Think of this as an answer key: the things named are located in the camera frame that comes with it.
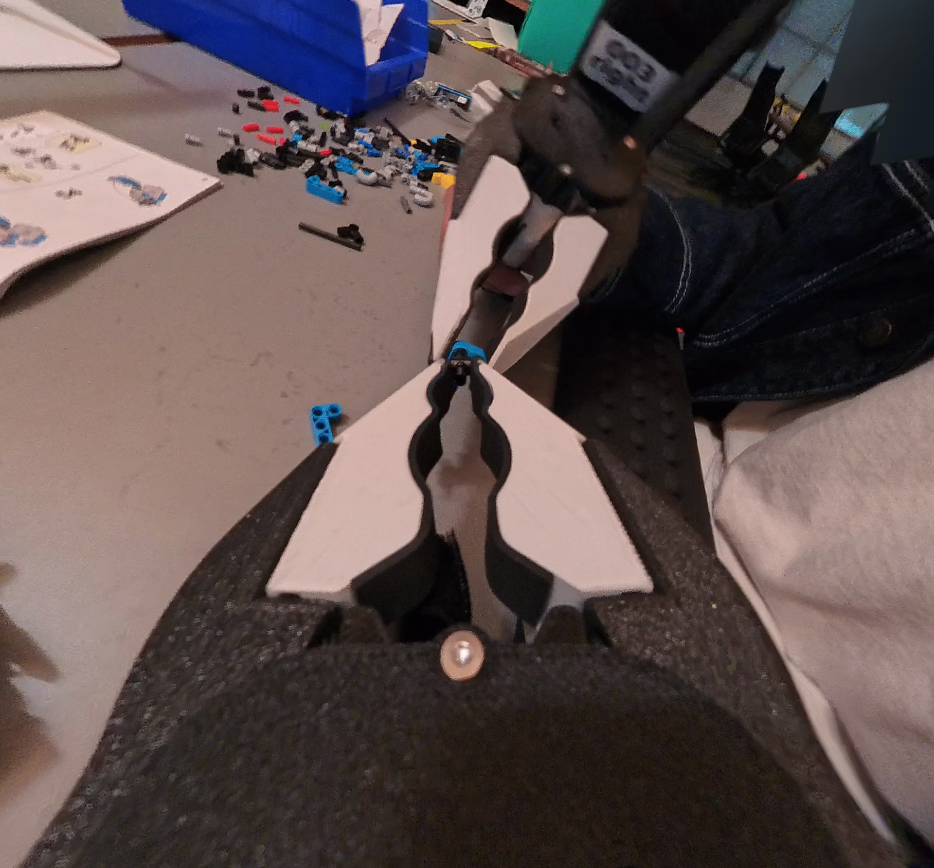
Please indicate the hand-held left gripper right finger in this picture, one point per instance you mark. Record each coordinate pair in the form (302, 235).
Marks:
(562, 503)

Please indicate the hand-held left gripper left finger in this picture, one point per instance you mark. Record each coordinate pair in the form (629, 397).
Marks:
(350, 503)

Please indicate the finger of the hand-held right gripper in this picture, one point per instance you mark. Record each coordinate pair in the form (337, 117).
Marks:
(471, 248)
(562, 270)

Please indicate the blue L-shaped brick beam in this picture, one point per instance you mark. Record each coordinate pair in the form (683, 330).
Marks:
(326, 419)

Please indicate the small black brick pin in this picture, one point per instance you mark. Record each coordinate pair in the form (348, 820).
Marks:
(460, 373)

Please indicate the person's right forearm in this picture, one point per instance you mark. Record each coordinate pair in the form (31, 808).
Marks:
(788, 284)

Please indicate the grey desk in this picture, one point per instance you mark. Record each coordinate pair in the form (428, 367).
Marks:
(182, 372)

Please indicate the person's right hand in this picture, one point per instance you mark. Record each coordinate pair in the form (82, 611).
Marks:
(503, 278)

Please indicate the teal board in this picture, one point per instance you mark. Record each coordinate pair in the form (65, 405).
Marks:
(569, 0)

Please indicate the black perforated panel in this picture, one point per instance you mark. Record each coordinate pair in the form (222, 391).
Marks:
(620, 408)

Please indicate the black brick axle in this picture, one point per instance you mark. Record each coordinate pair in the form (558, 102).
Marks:
(328, 235)

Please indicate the light blue brick connector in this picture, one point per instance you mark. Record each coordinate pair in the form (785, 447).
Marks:
(325, 189)

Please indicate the pile of small brick pieces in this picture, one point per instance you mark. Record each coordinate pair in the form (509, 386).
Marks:
(343, 153)

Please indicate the white shirt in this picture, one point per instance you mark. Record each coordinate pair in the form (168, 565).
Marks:
(824, 554)

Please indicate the blue storage bin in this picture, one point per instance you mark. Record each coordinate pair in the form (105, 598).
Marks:
(241, 14)

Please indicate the open instruction booklet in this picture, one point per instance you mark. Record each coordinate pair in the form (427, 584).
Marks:
(73, 189)

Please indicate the white stand base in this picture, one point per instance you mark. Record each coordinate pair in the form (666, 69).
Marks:
(44, 36)

